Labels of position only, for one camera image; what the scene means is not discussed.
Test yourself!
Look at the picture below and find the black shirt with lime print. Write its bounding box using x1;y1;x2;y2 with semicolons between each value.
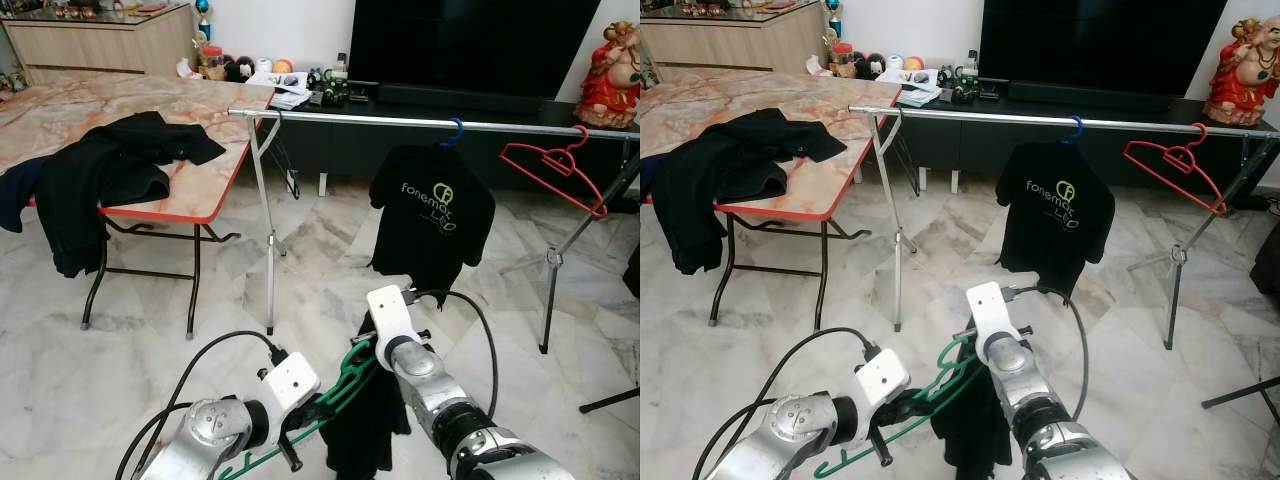
930;340;1013;480
318;315;413;480

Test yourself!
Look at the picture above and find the red plastic hanger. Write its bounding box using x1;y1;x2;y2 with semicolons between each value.
498;125;609;219
1122;122;1229;216

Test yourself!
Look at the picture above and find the green plastic hanger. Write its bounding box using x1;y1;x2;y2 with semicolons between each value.
812;335;986;479
215;335;386;480

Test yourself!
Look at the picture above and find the black Fonemat logo shirt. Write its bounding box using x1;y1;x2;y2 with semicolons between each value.
995;140;1118;299
368;143;498;293

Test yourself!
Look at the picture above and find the marble-top folding table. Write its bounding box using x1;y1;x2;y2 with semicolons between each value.
0;72;276;341
640;68;901;331

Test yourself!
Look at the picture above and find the black television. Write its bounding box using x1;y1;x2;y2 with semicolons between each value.
977;0;1229;96
347;0;604;99

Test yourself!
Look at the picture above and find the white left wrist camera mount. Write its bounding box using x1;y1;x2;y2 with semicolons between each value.
258;350;323;421
852;347;913;421

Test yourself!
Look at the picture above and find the silver clothes rack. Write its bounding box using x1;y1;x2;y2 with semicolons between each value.
228;105;641;356
848;103;1280;351

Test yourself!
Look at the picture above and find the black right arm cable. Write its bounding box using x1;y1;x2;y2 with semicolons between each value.
405;288;499;421
1005;285;1091;421

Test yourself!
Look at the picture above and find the wooden sideboard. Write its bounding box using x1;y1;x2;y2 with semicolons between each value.
640;2;829;76
0;3;196;86

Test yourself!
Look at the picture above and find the black TV cabinet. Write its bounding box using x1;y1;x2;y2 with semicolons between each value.
870;85;1280;211
235;85;641;216

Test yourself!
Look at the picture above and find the black soundbar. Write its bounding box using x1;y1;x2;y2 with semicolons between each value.
1005;80;1176;111
375;83;546;113

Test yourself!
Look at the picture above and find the stack of white papers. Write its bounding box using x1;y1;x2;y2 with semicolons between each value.
875;67;943;106
245;70;313;109

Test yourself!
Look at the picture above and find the navy blue garment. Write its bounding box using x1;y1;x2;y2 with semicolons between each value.
0;155;46;234
640;150;666;201

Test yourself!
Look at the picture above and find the black polo shirt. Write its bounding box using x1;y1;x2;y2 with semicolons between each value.
35;110;228;279
650;107;849;276

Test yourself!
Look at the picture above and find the red Buddha figurine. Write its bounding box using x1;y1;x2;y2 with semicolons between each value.
1203;15;1280;126
575;20;641;129

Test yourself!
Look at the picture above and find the black metal stand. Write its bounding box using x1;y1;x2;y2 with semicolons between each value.
1200;375;1280;426
578;385;641;414

